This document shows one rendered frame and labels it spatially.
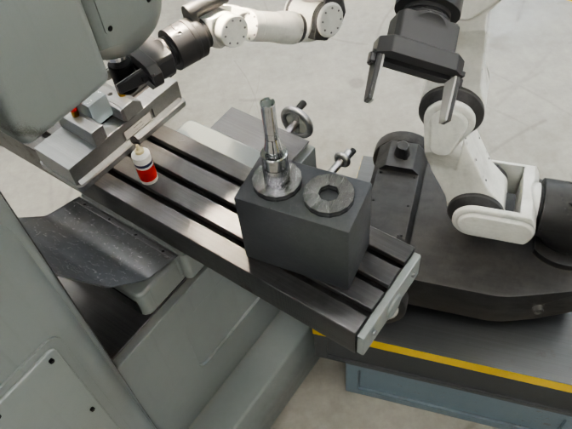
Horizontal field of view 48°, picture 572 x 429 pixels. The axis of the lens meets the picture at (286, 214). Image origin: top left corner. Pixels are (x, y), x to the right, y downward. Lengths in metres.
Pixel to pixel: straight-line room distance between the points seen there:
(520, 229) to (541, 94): 1.53
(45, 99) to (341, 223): 0.51
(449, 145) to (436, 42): 0.65
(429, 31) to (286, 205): 0.41
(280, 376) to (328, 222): 1.01
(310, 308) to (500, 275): 0.70
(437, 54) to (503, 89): 2.29
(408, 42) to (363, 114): 2.11
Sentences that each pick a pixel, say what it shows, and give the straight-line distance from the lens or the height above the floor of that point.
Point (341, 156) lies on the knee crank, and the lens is 1.99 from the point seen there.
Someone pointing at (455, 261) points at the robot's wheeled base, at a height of 0.57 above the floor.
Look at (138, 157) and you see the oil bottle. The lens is 1.40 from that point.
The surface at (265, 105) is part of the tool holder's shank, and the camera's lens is 1.01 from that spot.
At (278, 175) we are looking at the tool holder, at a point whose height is 1.20.
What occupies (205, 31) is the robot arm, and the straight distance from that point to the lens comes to 1.34.
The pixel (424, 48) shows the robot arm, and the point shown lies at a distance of 0.86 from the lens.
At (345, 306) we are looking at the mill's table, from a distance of 1.21.
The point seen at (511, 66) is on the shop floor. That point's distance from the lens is 3.28.
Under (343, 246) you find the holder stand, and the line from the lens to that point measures 1.11.
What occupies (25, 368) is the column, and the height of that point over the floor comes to 1.06.
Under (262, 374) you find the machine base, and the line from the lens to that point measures 2.00.
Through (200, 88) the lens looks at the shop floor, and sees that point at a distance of 3.18.
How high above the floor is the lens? 2.02
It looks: 52 degrees down
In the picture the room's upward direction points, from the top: 7 degrees counter-clockwise
